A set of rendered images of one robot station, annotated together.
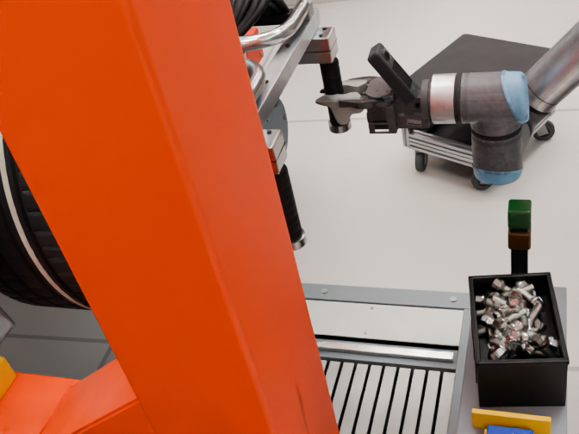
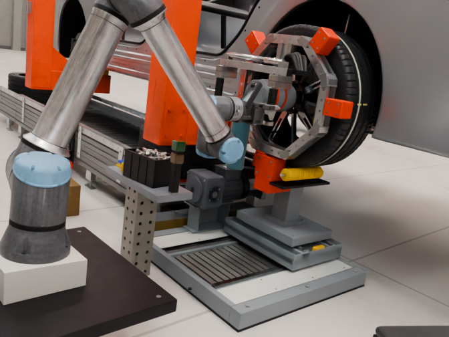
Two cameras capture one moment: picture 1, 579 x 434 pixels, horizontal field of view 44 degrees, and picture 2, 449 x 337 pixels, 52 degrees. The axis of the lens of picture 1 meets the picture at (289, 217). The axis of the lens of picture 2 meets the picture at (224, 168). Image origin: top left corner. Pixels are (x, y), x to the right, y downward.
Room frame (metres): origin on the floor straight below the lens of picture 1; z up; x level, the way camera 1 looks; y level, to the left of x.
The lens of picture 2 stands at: (1.84, -1.91, 1.00)
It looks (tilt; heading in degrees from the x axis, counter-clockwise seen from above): 14 degrees down; 114
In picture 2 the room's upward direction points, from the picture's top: 8 degrees clockwise
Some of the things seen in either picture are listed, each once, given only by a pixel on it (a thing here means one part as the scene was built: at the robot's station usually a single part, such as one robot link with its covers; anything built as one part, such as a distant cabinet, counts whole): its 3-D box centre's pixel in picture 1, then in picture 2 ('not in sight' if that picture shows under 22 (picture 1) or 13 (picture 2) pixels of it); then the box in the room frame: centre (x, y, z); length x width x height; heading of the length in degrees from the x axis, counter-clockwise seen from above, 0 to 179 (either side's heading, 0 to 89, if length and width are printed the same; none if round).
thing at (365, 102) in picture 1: (363, 99); not in sight; (1.17, -0.18, 0.83); 0.09 x 0.05 x 0.02; 73
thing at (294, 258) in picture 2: not in sight; (280, 237); (1.23, 0.30, 0.13); 0.50 x 0.36 x 0.10; 155
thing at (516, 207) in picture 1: (519, 213); (178, 145); (0.96, -0.40, 0.64); 0.04 x 0.04 x 0.04; 65
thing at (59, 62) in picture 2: not in sight; (79, 70); (-1.03, 1.22, 0.69); 0.52 x 0.17 x 0.35; 65
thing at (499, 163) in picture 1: (498, 146); (210, 140); (1.10, -0.41, 0.69); 0.12 x 0.09 x 0.12; 144
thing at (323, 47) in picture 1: (309, 45); (280, 81); (1.23, -0.11, 0.93); 0.09 x 0.05 x 0.05; 65
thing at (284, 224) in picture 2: not in sight; (286, 202); (1.23, 0.30, 0.32); 0.40 x 0.30 x 0.28; 155
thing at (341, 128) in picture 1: (334, 92); (270, 105); (1.22, -0.14, 0.83); 0.04 x 0.04 x 0.16
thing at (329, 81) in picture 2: not in sight; (281, 96); (1.16, 0.15, 0.85); 0.54 x 0.07 x 0.54; 155
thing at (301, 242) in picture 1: (283, 204); (218, 93); (0.91, 0.00, 0.83); 0.04 x 0.04 x 0.16
